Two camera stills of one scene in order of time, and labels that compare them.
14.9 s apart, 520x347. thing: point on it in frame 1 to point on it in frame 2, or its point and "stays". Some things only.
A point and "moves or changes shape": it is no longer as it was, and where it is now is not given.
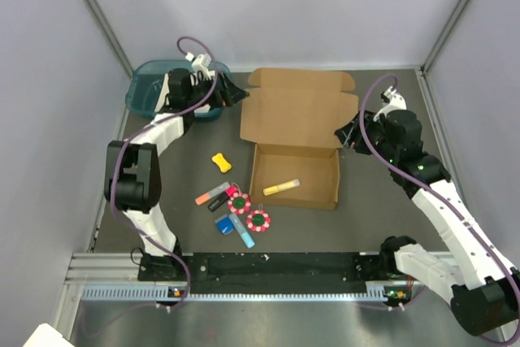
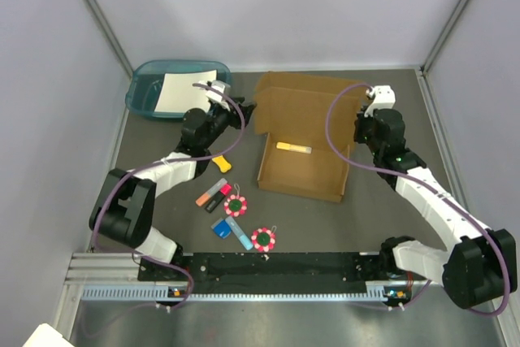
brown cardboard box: (292, 116) moves or changes shape
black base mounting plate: (270, 270) stays
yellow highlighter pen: (287, 185) to (293, 147)
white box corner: (45, 336) stays
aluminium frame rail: (105, 269) stays
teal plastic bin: (145, 82) stays
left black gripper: (229, 94) to (236, 119)
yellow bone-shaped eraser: (219, 160) stays
